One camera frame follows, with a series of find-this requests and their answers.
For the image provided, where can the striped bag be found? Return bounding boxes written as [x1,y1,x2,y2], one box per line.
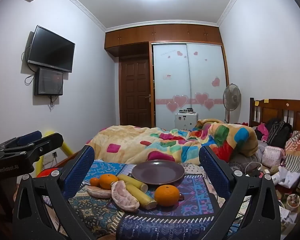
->
[284,129,300,172]

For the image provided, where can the pink pouch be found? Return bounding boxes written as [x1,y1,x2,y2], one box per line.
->
[262,146,285,167]

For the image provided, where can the long yellow banana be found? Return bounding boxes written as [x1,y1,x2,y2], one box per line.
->
[117,174,149,192]

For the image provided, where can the pink clothes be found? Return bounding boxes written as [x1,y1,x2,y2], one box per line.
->
[255,122,270,141]

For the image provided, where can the white charger with cable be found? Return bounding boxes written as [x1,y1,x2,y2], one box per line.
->
[245,162,263,178]

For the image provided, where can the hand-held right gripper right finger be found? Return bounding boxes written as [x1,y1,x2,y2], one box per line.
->
[199,145,289,240]

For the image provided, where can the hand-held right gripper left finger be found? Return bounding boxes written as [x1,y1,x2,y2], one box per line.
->
[12,144,98,240]

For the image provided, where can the paper cup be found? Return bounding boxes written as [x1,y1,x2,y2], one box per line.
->
[286,194,300,209]

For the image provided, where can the small white appliance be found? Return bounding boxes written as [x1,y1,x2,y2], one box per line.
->
[175,112,199,131]

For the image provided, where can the yellow sugar cane piece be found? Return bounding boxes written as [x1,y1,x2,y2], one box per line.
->
[125,183,158,208]

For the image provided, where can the red object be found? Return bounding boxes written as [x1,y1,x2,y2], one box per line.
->
[37,167,63,178]

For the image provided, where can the black monitor cable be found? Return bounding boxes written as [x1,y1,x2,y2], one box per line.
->
[49,95,59,112]

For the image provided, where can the black backpack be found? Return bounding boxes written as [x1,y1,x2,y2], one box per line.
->
[267,119,293,148]

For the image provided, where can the blue patterned cloth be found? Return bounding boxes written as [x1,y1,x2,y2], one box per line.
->
[43,159,243,240]

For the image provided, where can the colourful patchwork blanket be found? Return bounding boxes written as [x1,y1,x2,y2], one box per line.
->
[86,119,258,167]

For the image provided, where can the wooden bed headboard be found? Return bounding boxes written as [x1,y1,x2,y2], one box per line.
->
[249,97,300,140]

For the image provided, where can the wall-mounted black television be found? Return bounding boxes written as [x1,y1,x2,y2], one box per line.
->
[27,25,76,73]

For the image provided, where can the medium orange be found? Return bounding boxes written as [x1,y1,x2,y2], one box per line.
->
[99,174,119,190]

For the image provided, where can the black television cable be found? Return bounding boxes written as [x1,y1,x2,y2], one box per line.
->
[21,44,36,85]

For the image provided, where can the wooden wardrobe with heart stickers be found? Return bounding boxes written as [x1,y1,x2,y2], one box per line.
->
[104,24,231,128]

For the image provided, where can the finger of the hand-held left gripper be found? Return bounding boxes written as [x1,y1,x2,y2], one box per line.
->
[1,132,64,165]
[0,130,42,155]

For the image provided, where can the peeled pomelo segment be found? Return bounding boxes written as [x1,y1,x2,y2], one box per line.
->
[86,185,113,199]
[111,180,140,212]

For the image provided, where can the brown wooden door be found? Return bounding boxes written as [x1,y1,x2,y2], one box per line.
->
[119,56,152,128]

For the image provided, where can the yellow foam tube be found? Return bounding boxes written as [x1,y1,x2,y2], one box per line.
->
[41,130,73,172]

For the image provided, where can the small black wall monitor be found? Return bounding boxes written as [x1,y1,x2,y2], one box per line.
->
[34,67,64,96]

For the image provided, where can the large orange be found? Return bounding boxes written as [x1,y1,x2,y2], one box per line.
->
[154,184,180,207]

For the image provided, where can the standing electric fan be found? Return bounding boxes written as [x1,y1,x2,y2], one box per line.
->
[223,83,242,124]

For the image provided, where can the dark purple plate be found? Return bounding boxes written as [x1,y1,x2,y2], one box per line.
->
[131,160,185,186]

